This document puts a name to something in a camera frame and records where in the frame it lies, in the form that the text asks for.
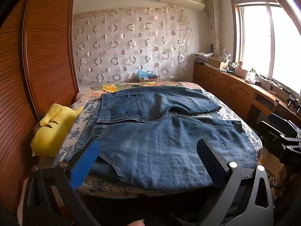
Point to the stack of papers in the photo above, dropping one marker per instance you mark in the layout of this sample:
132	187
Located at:
202	57

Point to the person's left hand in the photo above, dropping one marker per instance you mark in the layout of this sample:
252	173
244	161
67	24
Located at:
137	223

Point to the white jug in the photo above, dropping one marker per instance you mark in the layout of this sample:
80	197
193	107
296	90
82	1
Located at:
239	69

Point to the wooden cabinet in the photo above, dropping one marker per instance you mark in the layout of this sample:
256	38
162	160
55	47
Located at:
225	84

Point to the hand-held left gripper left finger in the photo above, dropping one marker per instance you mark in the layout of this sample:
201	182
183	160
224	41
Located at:
84	163

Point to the blue item on box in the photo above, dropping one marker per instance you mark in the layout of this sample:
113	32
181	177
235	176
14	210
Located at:
145	75

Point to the pale window curtain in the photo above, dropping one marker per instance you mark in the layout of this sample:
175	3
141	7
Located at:
215	23

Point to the circle patterned wall curtain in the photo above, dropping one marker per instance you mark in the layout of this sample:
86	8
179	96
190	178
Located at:
131	44

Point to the yellow plush toy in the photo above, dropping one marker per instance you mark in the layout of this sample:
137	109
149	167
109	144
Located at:
55	127

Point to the clear plastic bottle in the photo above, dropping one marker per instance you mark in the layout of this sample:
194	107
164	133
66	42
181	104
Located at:
252	75

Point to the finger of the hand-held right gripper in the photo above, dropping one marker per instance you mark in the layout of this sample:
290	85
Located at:
279	119
268	129

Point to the blue denim pants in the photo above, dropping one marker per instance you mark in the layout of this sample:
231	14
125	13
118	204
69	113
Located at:
152	141

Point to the open cardboard box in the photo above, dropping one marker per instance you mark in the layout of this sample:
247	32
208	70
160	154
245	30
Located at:
217	63

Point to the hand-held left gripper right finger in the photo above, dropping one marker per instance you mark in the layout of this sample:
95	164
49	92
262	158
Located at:
210	162

